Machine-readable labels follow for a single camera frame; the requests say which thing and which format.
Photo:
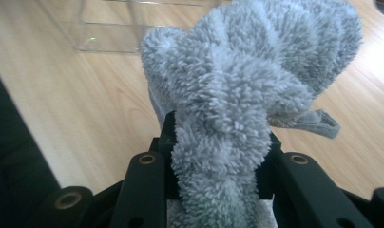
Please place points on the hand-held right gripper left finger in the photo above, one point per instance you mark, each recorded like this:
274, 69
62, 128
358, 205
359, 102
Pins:
168, 136

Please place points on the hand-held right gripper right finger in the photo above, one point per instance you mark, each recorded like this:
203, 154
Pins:
271, 158

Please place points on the grey fluffy cloth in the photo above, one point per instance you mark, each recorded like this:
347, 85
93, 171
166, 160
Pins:
237, 79

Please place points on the clear acrylic organizer box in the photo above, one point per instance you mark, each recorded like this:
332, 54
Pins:
117, 28

